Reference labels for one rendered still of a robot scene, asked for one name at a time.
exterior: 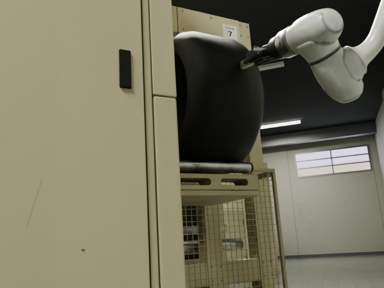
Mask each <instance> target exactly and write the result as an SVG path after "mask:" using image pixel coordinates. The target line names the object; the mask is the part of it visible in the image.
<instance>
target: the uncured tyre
mask: <svg viewBox="0 0 384 288"><path fill-rule="evenodd" d="M224 39H226V40H230V41H231V42H232V43H231V42H226V41H225V40H224ZM248 52H249V50H248V49H247V48H246V47H245V46H244V45H242V44H241V43H239V42H237V41H235V40H233V39H229V38H224V37H219V36H215V35H210V34H205V33H199V32H196V31H189V32H183V33H180V34H178V35H176V36H175V37H174V58H175V79H176V91H177V97H176V98H175V99H176V101H177V122H178V144H179V159H191V160H205V161H231V162H243V161H244V160H245V159H246V157H247V156H248V155H249V153H250V152H251V150H252V149H253V147H254V145H255V143H256V141H257V138H258V135H259V132H260V129H261V125H262V120H263V113H264V106H265V94H264V87H263V80H262V76H261V73H260V70H259V68H258V66H255V65H252V66H250V67H248V68H246V69H244V70H242V69H240V61H242V60H244V59H246V54H247V53H248Z"/></svg>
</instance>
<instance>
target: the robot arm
mask: <svg viewBox="0 0 384 288"><path fill-rule="evenodd" d="M343 26H344V24H343V19H342V17H341V15H340V14H339V12H337V11H336V10H334V9H331V8H325V9H320V10H316V11H314V12H311V13H308V14H306V15H304V16H302V17H300V18H299V19H298V20H296V21H295V22H294V23H293V24H292V25H291V26H289V27H287V28H286V29H284V30H282V31H280V32H279V33H278V34H277V35H276V37H274V38H272V39H271V40H270V41H269V43H268V44H267V45H264V46H262V47H257V46H256V45H255V46H254V48H253V49H252V50H250V51H249V52H248V53H247V54H246V59H244V60H242V61H240V69H242V70H244V69H246V68H248V67H250V66H252V65H255V66H258V64H259V63H260V64H261V65H262V64H265V63H269V62H272V61H276V60H280V59H284V58H291V57H293V56H296V55H298V54H300V55H301V56H303V57H304V59H305V60H306V61H307V62H308V64H309V65H310V67H311V69H312V71H313V74H314V76H315V78H316V79H317V81H318V83H319V84H320V85H321V87H322V88H323V89H324V91H325V92H326V93H327V94H328V96H330V97H331V98H332V99H333V100H335V101H338V102H340V103H348V102H351V101H354V100H356V99H357V98H359V97H360V96H361V94H362V92H363V81H362V78H363V76H364V74H366V72H367V66H368V64H369V63H370V62H371V61H372V60H373V59H374V57H375V56H376V55H377V54H378V53H379V52H380V50H381V49H382V48H383V46H384V0H381V2H380V4H379V8H378V11H377V13H376V16H375V19H374V22H373V25H372V27H371V30H370V32H369V34H368V36H367V38H366V39H365V40H364V41H363V42H362V43H361V44H360V45H358V46H356V47H350V46H345V47H343V48H342V47H341V46H340V44H339V41H338V38H339V36H340V35H341V33H342V30H343Z"/></svg>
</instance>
